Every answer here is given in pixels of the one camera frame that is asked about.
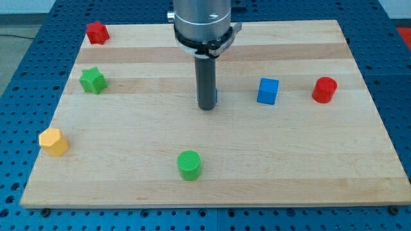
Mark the green star block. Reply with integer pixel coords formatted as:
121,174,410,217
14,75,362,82
79,67,108,94

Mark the red cylinder block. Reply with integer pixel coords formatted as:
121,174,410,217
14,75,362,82
311,76,338,103

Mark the yellow hexagon block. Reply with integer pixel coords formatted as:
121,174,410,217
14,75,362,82
39,128,69,157

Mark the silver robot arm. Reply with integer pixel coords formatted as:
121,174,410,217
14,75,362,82
173,0,231,42

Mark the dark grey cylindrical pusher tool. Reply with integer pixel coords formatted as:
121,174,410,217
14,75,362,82
195,57,216,110

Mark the black clamp ring with lever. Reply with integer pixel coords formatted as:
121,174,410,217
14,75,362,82
173,22,243,59

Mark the wooden board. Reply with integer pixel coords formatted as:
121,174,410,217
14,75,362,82
21,20,410,209

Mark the blue cube block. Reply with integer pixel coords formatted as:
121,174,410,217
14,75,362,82
257,78,279,105

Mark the green cylinder block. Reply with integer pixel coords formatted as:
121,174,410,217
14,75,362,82
177,150,202,181

